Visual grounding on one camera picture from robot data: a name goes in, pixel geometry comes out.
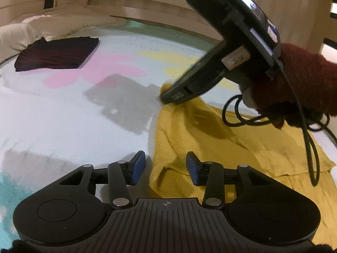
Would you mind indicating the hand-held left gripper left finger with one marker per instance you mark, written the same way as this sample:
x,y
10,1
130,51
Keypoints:
x,y
138,167

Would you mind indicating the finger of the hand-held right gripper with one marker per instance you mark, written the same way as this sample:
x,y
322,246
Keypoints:
x,y
194,79

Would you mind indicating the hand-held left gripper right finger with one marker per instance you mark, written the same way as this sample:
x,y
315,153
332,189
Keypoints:
x,y
192,168

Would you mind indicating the yellow knit sweater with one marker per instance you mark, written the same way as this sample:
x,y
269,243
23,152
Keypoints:
x,y
210,142

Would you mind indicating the person's red-sleeved right forearm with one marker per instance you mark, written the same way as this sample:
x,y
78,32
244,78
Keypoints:
x,y
302,84

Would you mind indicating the cream wooden headboard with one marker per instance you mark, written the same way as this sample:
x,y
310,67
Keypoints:
x,y
147,8

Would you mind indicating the printed pastel bed sheet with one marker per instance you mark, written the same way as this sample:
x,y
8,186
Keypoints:
x,y
65,116

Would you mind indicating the dark folded cloth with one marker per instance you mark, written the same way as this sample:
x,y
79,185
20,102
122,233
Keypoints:
x,y
58,54

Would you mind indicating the white long pillow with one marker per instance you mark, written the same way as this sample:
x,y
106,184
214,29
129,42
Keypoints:
x,y
52,23

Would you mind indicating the black wall socket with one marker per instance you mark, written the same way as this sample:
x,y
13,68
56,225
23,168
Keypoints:
x,y
49,4

